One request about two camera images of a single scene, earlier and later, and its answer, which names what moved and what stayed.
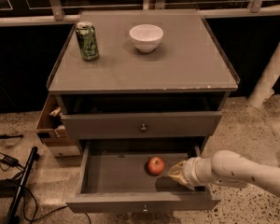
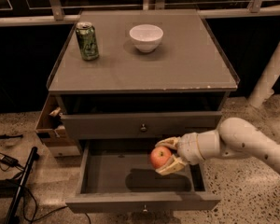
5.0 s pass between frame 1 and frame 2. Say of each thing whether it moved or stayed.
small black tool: stayed
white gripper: moved
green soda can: stayed
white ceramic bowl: stayed
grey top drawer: stayed
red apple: moved
